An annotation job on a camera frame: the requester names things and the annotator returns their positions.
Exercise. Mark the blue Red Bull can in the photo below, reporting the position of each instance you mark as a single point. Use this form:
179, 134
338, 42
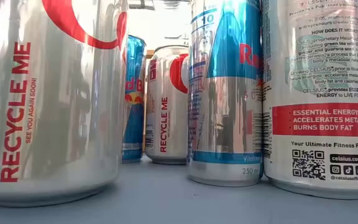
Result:
134, 124

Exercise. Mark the silver Diet Coke can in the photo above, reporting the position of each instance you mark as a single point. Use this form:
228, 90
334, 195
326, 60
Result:
166, 124
57, 109

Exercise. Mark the silver light-blue Red Bull can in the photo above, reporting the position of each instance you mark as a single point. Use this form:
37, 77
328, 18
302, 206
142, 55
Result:
225, 109

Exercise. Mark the white Celsius can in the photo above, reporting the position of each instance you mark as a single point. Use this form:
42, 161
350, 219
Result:
319, 77

